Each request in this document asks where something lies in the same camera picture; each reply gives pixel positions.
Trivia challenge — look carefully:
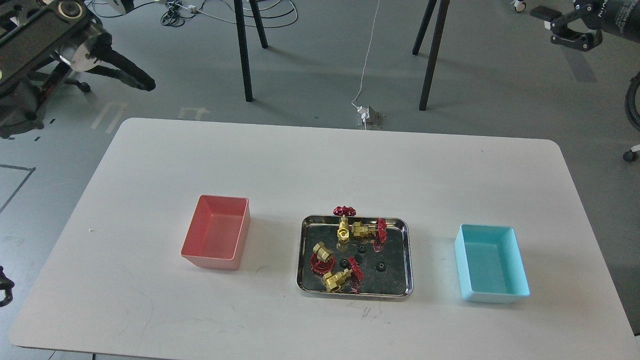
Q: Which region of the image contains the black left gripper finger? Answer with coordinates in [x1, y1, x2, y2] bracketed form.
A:
[105, 48, 156, 92]
[86, 65, 131, 84]

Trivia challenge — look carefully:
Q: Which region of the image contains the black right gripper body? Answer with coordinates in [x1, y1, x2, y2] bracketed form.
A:
[549, 1, 606, 35]

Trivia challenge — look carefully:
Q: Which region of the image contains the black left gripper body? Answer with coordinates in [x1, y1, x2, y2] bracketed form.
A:
[60, 30, 112, 72]

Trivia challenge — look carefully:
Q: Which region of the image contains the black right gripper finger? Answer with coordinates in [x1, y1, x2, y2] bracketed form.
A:
[550, 30, 602, 51]

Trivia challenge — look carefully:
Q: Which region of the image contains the brass valve red handle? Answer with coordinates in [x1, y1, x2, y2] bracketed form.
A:
[310, 241, 335, 275]
[333, 206, 357, 248]

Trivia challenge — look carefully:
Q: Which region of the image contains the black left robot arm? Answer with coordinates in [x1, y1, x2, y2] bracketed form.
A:
[0, 0, 156, 139]

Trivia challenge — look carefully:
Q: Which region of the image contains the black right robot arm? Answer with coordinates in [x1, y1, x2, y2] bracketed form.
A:
[549, 0, 640, 51]

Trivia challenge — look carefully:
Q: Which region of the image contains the pink plastic box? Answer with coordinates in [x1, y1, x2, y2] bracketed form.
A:
[180, 194, 250, 271]

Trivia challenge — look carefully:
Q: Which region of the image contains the blue plastic box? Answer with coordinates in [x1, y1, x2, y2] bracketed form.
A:
[454, 223, 531, 305]

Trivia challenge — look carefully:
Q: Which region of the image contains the brass valve lying top right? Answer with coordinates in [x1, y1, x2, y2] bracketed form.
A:
[350, 218, 387, 244]

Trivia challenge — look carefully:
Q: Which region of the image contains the brass valve lying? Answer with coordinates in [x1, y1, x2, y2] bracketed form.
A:
[321, 256, 364, 293]
[350, 218, 387, 244]

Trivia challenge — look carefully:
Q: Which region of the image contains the brass valve lying bottom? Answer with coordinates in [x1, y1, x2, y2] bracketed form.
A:
[321, 256, 364, 293]

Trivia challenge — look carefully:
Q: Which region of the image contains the white caster top right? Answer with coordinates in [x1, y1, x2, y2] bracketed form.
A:
[512, 0, 527, 13]

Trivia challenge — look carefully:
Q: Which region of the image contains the chair caster right edge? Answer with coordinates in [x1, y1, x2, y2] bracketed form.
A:
[622, 145, 640, 162]

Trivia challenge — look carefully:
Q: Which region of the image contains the black table leg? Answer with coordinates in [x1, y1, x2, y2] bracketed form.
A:
[418, 0, 450, 111]
[412, 0, 437, 56]
[233, 0, 254, 102]
[249, 0, 269, 49]

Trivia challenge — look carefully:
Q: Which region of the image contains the black table leg left rear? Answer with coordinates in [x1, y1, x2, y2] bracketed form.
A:
[249, 0, 269, 49]

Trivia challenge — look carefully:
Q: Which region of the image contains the black table leg right rear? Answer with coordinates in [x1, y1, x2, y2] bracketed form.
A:
[412, 0, 437, 56]

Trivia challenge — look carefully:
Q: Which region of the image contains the white plug floor socket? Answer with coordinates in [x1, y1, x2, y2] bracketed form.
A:
[356, 105, 385, 130]

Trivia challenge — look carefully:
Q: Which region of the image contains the black object left edge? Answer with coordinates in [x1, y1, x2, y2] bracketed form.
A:
[0, 266, 15, 308]

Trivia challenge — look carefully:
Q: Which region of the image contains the stainless steel tray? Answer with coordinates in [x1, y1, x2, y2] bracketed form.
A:
[296, 215, 413, 299]

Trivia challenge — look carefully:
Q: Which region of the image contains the bundle of floor cables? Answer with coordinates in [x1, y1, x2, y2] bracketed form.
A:
[82, 0, 299, 29]

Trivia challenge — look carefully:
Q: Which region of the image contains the white cable on floor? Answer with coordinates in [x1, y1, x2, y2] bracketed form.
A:
[351, 0, 381, 112]

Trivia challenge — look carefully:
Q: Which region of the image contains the upright brass valve red handle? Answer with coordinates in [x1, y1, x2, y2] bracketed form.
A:
[333, 206, 357, 248]

